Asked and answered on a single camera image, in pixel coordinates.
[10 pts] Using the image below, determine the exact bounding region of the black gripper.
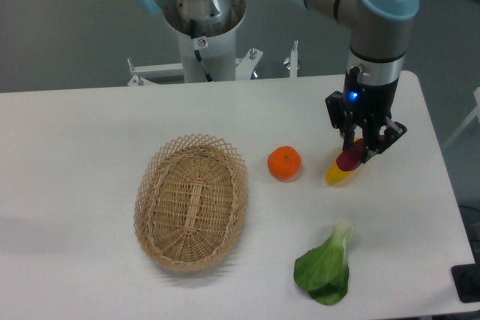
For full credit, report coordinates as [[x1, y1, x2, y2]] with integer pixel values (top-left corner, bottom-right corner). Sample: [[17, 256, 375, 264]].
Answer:
[[325, 66, 407, 163]]

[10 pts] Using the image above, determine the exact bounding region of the purple sweet potato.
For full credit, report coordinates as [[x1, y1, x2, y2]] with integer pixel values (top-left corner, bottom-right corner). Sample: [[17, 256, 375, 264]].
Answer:
[[335, 138, 365, 172]]

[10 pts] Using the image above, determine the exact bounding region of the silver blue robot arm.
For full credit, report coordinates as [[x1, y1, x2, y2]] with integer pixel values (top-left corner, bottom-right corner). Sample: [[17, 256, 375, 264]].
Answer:
[[136, 0, 419, 169]]

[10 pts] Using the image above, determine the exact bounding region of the yellow orange mango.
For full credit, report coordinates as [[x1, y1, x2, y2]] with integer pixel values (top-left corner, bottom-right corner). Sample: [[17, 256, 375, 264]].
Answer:
[[325, 159, 355, 185]]

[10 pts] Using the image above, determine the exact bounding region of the orange tangerine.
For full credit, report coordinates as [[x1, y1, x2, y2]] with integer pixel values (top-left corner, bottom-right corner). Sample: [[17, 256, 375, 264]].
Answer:
[[267, 145, 302, 181]]

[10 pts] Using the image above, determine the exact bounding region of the green bok choy leaf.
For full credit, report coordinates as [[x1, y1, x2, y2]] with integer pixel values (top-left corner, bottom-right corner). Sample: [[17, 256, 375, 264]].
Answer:
[[293, 220, 355, 306]]

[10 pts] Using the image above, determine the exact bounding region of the black device at edge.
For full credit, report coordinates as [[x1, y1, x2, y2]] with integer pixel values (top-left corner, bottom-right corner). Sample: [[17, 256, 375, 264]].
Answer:
[[451, 264, 479, 304]]

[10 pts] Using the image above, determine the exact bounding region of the woven wicker basket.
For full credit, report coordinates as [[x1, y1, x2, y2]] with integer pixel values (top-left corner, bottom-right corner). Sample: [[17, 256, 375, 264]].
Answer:
[[133, 134, 248, 272]]

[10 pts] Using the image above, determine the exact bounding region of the white frame at right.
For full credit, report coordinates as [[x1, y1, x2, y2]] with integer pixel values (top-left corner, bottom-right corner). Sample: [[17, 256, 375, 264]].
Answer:
[[441, 87, 480, 151]]

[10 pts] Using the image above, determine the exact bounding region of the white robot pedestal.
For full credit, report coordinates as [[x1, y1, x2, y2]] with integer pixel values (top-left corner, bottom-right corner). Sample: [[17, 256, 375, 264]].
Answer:
[[163, 0, 246, 83]]

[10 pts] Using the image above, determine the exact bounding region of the black cable on pedestal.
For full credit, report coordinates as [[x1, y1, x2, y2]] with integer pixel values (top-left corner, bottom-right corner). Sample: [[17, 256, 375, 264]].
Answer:
[[190, 19, 215, 83]]

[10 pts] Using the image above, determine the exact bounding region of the white metal base frame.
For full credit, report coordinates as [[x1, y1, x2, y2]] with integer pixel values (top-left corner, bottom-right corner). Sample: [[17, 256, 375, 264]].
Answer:
[[126, 40, 301, 86]]

